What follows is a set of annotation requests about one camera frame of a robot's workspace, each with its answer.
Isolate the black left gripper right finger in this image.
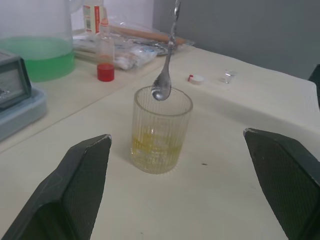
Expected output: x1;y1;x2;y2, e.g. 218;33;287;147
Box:
243;127;320;240

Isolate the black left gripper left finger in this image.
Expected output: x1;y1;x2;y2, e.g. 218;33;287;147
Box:
1;134;112;240

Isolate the long silver stirring spoon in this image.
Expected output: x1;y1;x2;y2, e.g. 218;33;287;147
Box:
150;0;182;102

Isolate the ribbed clear drinking glass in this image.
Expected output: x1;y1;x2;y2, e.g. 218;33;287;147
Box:
129;86;194;175

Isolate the clear bottle with red liquid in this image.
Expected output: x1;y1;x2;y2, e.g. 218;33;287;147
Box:
96;18;116;82

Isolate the white bottle cap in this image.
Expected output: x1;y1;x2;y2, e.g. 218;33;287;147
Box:
187;73;205;86

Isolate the large jug with green liquid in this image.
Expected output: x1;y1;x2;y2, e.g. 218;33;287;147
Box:
0;0;76;83

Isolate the white bottle with red label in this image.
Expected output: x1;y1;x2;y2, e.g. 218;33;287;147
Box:
82;0;104;35

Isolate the grey electronic scale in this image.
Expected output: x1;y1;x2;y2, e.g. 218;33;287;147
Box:
0;49;33;110

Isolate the clear plastic bags pile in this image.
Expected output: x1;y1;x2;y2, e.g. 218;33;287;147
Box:
72;19;196;70

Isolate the wooden rolling pin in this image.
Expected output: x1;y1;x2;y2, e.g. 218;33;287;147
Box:
109;24;187;45

